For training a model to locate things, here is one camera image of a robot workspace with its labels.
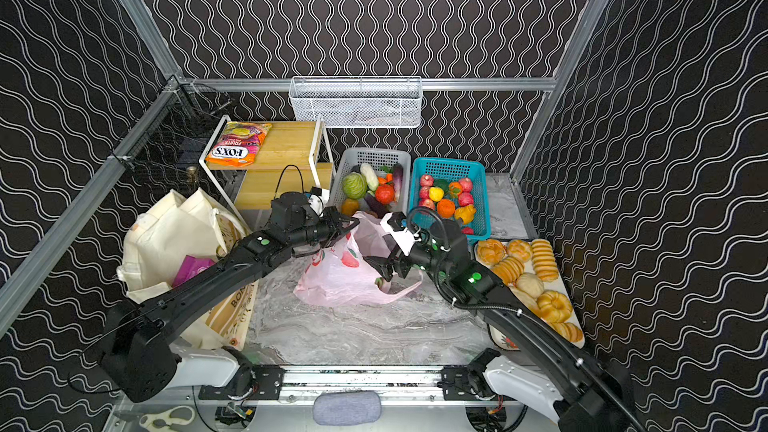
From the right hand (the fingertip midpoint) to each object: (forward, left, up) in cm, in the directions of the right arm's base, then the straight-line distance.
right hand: (377, 240), depth 70 cm
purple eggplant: (+29, +4, -22) cm, 37 cm away
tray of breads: (+9, -47, -27) cm, 55 cm away
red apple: (+41, -16, -22) cm, 49 cm away
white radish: (+41, +6, -18) cm, 46 cm away
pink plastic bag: (-4, +10, -8) cm, 14 cm away
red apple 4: (+30, -15, -22) cm, 40 cm away
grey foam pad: (-31, +7, -23) cm, 39 cm away
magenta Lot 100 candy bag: (-2, +51, -11) cm, 52 cm away
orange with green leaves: (+37, -25, -22) cm, 49 cm away
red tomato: (+32, 0, -19) cm, 37 cm away
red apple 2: (+40, -31, -23) cm, 56 cm away
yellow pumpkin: (+28, +13, -21) cm, 37 cm away
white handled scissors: (-35, +50, -24) cm, 65 cm away
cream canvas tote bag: (+2, +56, -2) cm, 56 cm away
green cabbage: (+32, +11, -15) cm, 37 cm away
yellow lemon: (+33, -18, -20) cm, 42 cm away
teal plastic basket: (+45, -25, -20) cm, 55 cm away
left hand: (+5, +2, +1) cm, 5 cm away
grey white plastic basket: (+51, +4, -18) cm, 54 cm away
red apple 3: (+32, -28, -22) cm, 48 cm away
